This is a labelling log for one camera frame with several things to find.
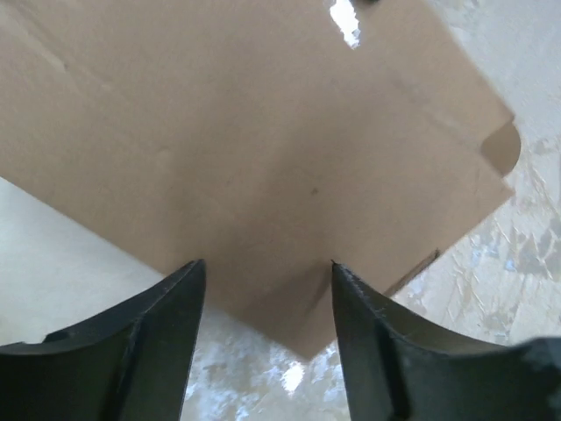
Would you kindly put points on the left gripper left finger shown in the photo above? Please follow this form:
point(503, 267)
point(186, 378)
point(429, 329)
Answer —
point(129, 362)

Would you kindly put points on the brown cardboard express box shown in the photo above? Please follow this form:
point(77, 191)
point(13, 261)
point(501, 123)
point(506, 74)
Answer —
point(268, 138)

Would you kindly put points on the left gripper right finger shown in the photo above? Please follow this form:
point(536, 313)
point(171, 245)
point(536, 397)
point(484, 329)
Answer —
point(398, 365)

